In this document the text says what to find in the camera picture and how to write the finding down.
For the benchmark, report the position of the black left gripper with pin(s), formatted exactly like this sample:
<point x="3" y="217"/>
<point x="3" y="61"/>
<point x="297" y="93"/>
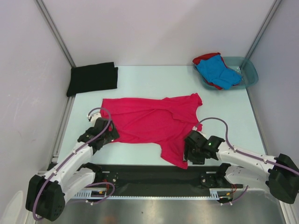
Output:
<point x="112" y="134"/>

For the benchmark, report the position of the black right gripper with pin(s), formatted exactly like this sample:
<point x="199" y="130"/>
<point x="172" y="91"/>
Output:
<point x="188" y="156"/>

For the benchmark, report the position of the pink t shirt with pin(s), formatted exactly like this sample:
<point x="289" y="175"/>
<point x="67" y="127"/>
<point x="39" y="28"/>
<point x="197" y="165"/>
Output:
<point x="165" y="122"/>

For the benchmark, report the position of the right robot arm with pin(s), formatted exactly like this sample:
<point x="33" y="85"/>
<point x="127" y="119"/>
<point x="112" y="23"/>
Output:
<point x="252" y="163"/>

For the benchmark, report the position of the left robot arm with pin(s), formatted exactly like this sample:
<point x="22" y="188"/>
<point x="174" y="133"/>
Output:
<point x="65" y="170"/>

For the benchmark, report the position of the folded black t shirt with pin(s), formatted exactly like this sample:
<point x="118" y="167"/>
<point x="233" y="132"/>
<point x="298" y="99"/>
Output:
<point x="96" y="77"/>

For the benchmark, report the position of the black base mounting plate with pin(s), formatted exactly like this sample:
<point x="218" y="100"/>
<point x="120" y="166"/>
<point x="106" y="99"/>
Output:
<point x="157" y="181"/>

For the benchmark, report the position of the blue t shirt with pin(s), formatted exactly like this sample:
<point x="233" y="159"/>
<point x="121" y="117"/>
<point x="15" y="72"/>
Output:
<point x="215" y="70"/>

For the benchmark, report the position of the red t shirt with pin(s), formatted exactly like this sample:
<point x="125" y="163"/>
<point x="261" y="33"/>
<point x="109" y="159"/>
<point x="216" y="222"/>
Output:
<point x="198" y="59"/>

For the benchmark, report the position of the teal plastic basin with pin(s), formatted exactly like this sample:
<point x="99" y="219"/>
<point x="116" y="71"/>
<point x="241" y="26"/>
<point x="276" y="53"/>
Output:
<point x="242" y="66"/>

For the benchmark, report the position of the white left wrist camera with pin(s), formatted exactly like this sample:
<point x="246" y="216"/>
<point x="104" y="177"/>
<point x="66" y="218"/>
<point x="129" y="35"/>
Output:
<point x="93" y="117"/>

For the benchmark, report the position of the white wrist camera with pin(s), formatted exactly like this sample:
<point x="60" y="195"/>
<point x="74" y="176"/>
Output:
<point x="93" y="117"/>
<point x="197" y="130"/>

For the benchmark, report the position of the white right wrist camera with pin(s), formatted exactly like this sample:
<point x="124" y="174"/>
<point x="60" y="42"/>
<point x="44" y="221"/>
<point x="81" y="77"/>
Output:
<point x="197" y="130"/>

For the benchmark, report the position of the aluminium front rail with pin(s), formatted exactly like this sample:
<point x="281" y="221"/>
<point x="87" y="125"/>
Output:
<point x="153" y="181"/>

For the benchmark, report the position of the left aluminium corner post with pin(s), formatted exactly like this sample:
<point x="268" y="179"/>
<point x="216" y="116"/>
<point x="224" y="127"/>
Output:
<point x="54" y="30"/>

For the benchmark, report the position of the aluminium corner post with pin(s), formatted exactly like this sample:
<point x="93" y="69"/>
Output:
<point x="265" y="24"/>
<point x="54" y="30"/>

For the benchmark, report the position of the right aluminium corner post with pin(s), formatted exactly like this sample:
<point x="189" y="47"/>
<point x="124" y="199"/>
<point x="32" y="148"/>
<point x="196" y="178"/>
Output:
<point x="265" y="24"/>

